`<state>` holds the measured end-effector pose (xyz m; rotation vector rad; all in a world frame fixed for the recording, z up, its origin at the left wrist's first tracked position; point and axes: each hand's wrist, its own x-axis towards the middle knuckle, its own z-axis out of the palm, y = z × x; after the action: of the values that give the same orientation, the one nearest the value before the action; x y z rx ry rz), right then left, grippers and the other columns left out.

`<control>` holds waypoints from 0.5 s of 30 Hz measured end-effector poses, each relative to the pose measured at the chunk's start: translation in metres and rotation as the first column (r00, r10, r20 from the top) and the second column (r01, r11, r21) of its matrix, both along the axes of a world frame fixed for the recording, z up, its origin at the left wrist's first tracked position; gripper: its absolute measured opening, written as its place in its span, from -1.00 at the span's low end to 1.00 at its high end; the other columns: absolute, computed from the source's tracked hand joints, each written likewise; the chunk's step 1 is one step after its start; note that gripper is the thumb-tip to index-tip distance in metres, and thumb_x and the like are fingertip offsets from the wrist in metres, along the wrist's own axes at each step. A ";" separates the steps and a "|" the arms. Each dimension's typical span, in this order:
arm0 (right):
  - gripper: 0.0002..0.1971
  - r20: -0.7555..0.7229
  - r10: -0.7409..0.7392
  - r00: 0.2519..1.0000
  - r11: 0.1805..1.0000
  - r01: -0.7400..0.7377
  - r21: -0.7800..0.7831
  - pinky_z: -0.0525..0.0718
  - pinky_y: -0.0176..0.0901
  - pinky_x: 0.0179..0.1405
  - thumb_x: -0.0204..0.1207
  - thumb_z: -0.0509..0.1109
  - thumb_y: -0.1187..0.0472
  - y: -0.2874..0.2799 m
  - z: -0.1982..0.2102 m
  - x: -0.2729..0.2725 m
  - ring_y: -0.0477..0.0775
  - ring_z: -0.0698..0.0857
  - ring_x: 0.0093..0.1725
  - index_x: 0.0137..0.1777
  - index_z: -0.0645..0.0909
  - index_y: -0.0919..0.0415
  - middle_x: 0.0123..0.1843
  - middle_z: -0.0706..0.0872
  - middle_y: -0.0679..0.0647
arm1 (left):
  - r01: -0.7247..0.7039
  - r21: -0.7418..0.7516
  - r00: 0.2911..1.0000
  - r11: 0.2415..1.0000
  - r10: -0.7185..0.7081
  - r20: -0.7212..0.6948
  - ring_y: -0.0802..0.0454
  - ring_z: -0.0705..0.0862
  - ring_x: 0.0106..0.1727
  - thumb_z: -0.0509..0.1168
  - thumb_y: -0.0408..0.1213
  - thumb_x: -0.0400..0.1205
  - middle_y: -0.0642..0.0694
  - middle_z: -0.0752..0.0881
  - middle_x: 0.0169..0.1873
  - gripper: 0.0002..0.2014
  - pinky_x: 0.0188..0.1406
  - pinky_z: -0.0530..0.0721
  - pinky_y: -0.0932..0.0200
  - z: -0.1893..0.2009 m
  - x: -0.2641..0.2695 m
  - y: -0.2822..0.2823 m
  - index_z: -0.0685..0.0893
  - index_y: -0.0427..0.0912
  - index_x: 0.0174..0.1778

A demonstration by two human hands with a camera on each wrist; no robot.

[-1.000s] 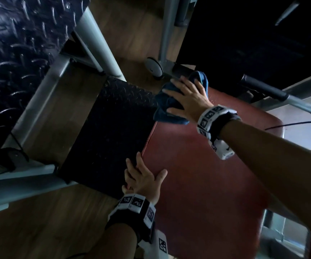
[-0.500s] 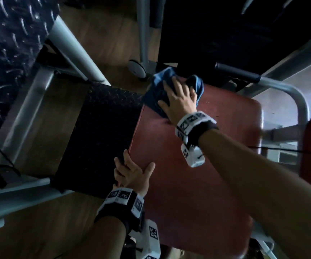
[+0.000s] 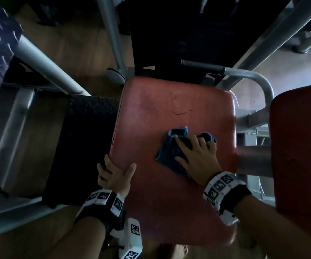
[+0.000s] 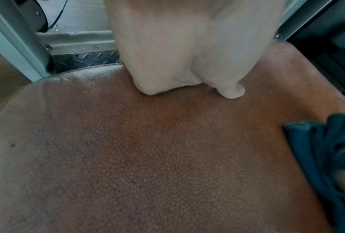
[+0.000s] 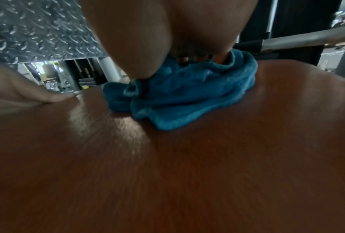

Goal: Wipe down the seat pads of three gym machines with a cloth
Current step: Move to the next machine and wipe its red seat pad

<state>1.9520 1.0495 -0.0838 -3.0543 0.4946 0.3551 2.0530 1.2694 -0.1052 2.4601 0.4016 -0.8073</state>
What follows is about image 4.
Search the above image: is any person's left hand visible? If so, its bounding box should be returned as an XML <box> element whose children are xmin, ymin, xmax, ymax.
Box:
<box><xmin>103</xmin><ymin>0</ymin><xmax>287</xmax><ymax>100</ymax></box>

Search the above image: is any blue cleaning cloth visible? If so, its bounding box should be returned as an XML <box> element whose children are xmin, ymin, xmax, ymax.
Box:
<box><xmin>283</xmin><ymin>113</ymin><xmax>345</xmax><ymax>233</ymax></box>

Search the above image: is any red square machine seat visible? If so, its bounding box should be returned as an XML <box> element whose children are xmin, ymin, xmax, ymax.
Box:
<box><xmin>0</xmin><ymin>40</ymin><xmax>345</xmax><ymax>233</ymax></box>

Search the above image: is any small black diamond plate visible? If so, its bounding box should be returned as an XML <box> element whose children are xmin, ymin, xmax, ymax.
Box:
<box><xmin>50</xmin><ymin>48</ymin><xmax>121</xmax><ymax>73</ymax></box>

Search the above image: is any silver tubular machine frame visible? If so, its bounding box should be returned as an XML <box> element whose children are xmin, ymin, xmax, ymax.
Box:
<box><xmin>0</xmin><ymin>0</ymin><xmax>117</xmax><ymax>83</ymax></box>

